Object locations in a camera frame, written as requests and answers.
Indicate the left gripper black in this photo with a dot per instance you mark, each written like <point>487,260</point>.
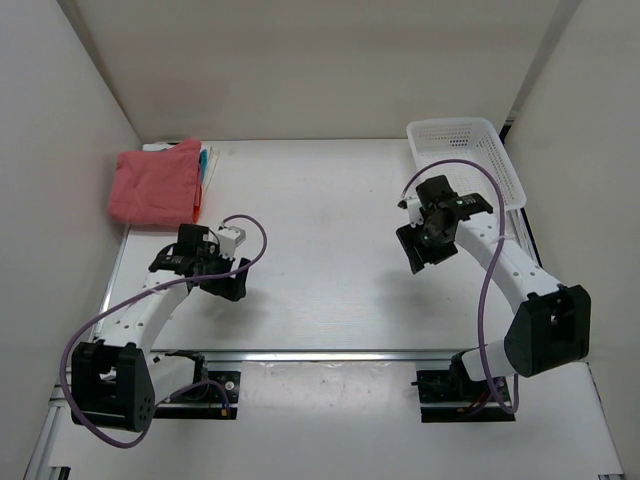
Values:
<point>228,287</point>

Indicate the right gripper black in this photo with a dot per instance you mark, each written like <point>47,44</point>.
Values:
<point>409,238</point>

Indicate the pink shirt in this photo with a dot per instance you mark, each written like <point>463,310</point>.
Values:
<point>156,188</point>

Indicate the white t shirt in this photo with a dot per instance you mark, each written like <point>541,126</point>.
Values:
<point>213,156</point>

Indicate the teal polo shirt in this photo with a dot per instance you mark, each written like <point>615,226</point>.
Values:
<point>203,162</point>

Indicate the orange shirt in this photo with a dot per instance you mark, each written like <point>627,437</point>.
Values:
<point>197,203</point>

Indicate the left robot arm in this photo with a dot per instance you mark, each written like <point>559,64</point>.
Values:
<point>116,379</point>

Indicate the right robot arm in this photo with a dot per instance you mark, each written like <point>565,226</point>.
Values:
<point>551,323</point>

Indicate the white laundry basket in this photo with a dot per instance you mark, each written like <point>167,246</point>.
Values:
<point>468,152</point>

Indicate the white front cover board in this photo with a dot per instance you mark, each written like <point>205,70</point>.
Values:
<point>360,421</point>

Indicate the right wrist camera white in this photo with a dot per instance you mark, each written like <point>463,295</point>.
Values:
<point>412,206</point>

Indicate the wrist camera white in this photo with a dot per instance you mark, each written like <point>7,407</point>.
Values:
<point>412,206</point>
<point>229,238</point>

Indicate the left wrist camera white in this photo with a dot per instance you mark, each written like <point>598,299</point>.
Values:
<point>229,238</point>

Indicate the aluminium frame rail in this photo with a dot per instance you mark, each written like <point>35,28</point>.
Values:
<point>271,356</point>

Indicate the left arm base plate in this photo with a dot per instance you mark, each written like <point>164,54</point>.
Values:
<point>205,402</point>

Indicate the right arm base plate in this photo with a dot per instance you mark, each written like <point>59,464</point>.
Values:
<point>442,400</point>

